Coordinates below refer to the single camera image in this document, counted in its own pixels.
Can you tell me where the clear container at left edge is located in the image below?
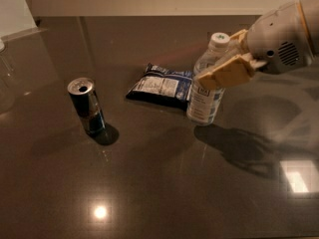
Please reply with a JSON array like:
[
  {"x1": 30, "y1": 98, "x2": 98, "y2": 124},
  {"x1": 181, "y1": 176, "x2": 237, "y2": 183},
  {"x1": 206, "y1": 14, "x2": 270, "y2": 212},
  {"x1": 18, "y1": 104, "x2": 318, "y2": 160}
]
[{"x1": 0, "y1": 39, "x2": 17, "y2": 114}]

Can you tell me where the blue chip bag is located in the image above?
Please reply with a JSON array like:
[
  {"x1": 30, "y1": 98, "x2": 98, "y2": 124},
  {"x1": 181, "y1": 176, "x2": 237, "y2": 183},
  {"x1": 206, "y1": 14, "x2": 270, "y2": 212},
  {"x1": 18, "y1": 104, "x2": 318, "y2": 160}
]
[{"x1": 126, "y1": 63, "x2": 192, "y2": 111}]

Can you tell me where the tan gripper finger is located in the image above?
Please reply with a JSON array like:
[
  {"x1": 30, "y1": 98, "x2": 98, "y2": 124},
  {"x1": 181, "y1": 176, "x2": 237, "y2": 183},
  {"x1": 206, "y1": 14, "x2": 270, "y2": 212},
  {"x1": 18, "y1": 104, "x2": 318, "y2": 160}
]
[
  {"x1": 195, "y1": 53, "x2": 255, "y2": 90},
  {"x1": 229, "y1": 29, "x2": 248, "y2": 54}
]

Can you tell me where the clear blue-label water bottle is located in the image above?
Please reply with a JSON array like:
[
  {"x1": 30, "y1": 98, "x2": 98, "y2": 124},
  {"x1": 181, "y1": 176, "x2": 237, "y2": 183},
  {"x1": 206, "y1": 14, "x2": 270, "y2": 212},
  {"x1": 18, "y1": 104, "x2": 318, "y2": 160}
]
[{"x1": 186, "y1": 33, "x2": 230, "y2": 125}]

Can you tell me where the dark aluminium drink can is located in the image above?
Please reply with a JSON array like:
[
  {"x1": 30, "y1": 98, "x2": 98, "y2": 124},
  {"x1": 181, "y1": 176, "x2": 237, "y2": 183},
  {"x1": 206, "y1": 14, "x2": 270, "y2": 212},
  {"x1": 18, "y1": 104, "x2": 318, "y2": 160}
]
[{"x1": 67, "y1": 78, "x2": 105, "y2": 135}]

